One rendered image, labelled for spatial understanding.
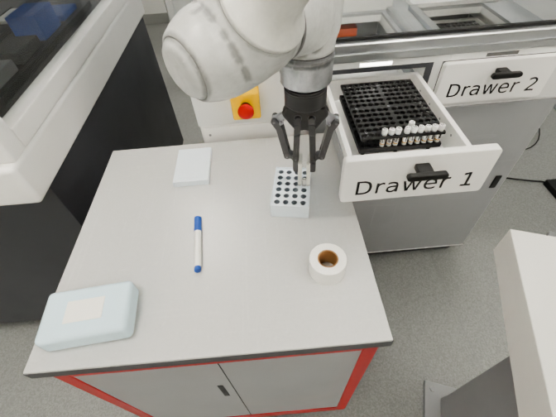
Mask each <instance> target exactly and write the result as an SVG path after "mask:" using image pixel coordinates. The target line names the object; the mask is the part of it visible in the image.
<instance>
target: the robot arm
mask: <svg viewBox="0 0 556 417"><path fill-rule="evenodd" d="M343 4H344V0H194V1H193V2H191V3H189V4H188V5H186V6H185V7H183V8H181V9H180V10H179V11H178V12H177V13H176V15H175V16H174V17H173V18H172V20H171V21H170V23H169V25H168V27H167V28H166V29H165V32H164V35H163V38H162V44H163V46H162V56H163V59H164V62H165V66H166V68H167V70H168V72H169V73H170V76H171V77H172V79H173V80H174V81H175V83H176V84H177V85H178V86H179V87H180V88H181V89H182V90H183V91H184V92H185V93H186V94H188V95H189V96H190V97H192V98H196V99H198V100H200V101H202V102H208V103H211V102H220V101H225V100H229V99H231V98H236V97H238V96H240V95H242V94H244V93H246V92H247V91H249V90H251V89H253V88H255V87H256V86H257V85H259V84H261V83H263V82H264V81H265V80H267V79H269V78H270V77H271V76H272V75H273V74H275V73H277V72H278V71H280V83H281V84H282V85H283V86H284V95H285V106H284V107H283V111H282V112H280V113H272V117H271V124H272V126H273V127H274V128H275V129H276V132H277V135H278V138H279V141H280V146H281V149H282V152H283V155H284V158H285V159H287V160H288V159H291V160H292V161H293V171H296V172H298V186H301V180H302V158H303V154H301V153H300V131H302V130H307V131H309V154H307V161H306V185H307V186H310V172H315V168H316V160H324V158H325V156H326V153H327V150H328V146H329V143H330V141H331V138H332V135H333V131H334V130H335V129H336V128H337V127H338V125H339V114H338V113H335V114H332V113H330V112H329V111H328V107H327V105H326V101H327V89H328V85H329V84H330V83H331V81H332V77H333V58H334V55H335V49H334V48H335V43H336V40H337V36H338V33H339V31H340V27H341V22H342V17H343ZM284 118H285V119H286V121H287V122H288V123H289V124H290V125H291V126H292V127H293V128H294V147H293V150H291V149H290V143H289V141H288V137H287V134H286V130H285V125H284V120H285V119H284ZM325 118H326V119H327V120H326V124H327V126H326V129H325V132H324V136H323V140H322V142H321V145H320V148H319V151H316V128H317V127H318V126H319V125H320V124H321V123H322V122H323V121H324V120H325Z"/></svg>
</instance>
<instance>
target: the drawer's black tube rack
mask: <svg viewBox="0 0 556 417"><path fill-rule="evenodd" d="M366 85H367V86H366ZM340 87H341V90H342V92H343V95H339V100H340V103H341V105H342V107H343V111H344V114H345V116H346V119H347V123H348V125H349V127H350V130H351V133H352V136H353V139H354V141H355V143H356V146H357V150H358V152H359V154H361V155H364V153H371V152H381V151H393V152H397V151H399V150H409V149H419V148H426V149H429V148H430V147H439V146H441V141H440V140H439V142H435V141H434V140H433V142H431V143H430V142H427V141H426V142H425V143H422V142H419V144H415V140H414V141H413V144H411V145H410V144H408V140H409V139H408V140H407V142H406V145H402V144H401V141H402V138H399V141H398V144H397V146H393V145H392V143H391V146H386V140H387V139H386V140H385V144H384V146H383V147H381V146H379V143H380V140H374V141H361V139H360V137H359V134H360V133H366V134H367V133H368V132H381V131H382V128H384V127H386V128H388V131H389V129H390V127H393V128H397V127H402V130H405V127H406V126H408V124H409V121H411V120H413V121H415V125H416V126H418V127H419V125H425V126H426V125H427V124H430V125H432V126H433V124H435V123H436V124H438V125H439V124H440V122H439V120H438V119H437V118H436V116H435V115H434V113H433V112H432V110H431V109H430V107H429V105H428V104H427V103H426V102H425V100H424V98H423V97H422V96H421V94H420V93H419V91H418V89H417V88H416V87H415V85H414V84H413V82H412V81H411V79H398V80H388V81H379V82H369V83H359V84H341V86H340ZM393 87H394V88H393ZM362 89H363V90H362ZM345 91H346V92H345ZM417 97H418V98H417ZM420 101H421V102H420ZM424 107H426V108H424ZM426 111H428V112H426ZM430 116H432V117H430ZM432 120H433V121H432ZM428 138H429V137H428ZM428 138H427V140H428ZM393 139H394V138H393ZM393 139H392V142H393ZM421 139H422V137H421ZM421 139H420V141H421ZM426 149H425V150H426Z"/></svg>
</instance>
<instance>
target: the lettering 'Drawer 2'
mask: <svg viewBox="0 0 556 417"><path fill-rule="evenodd" d="M531 79H536V80H535V82H534V83H532V85H533V84H535V83H536V82H537V81H538V78H537V77H534V78H531ZM504 84H507V87H501V86H502V85H504ZM455 85H456V86H458V91H457V92H456V93H455V94H454V95H451V96H448V95H449V92H450V89H451V88H452V86H455ZM497 85H498V84H496V86H497ZM502 85H501V86H500V87H499V89H498V92H499V93H504V92H505V91H503V92H501V91H500V89H506V88H508V87H509V83H503V84H502ZM532 85H530V86H532ZM486 86H487V85H486V84H485V85H484V89H483V94H485V93H486V92H487V90H488V89H489V88H490V87H491V88H492V84H490V86H489V87H488V88H487V90H486ZM496 86H495V87H494V88H493V90H494V89H495V88H496ZM530 86H529V87H530ZM473 87H478V89H473V90H471V91H470V93H469V95H474V94H476V95H477V94H478V91H479V89H480V85H475V86H473ZM529 87H527V88H529ZM460 88H461V86H460V85H459V84H450V87H449V90H448V93H447V96H446V98H448V97H453V96H455V95H457V94H458V92H459V91H460ZM491 88H490V93H492V92H493V90H491ZM527 88H526V89H524V91H526V90H533V89H527ZM474 90H477V91H476V92H475V93H474V94H472V91H474ZM485 90H486V91H485Z"/></svg>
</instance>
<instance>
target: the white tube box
mask: <svg viewBox="0 0 556 417"><path fill-rule="evenodd" d="M303 178H306V168H302V179H303ZM309 196H310V186H307V185H306V186H302V184H301V186H298V172H296V171H293V167H276V172H275V178H274V184H273V189H272V194H271V204H270V207H271V216H272V217H287V218H309Z"/></svg>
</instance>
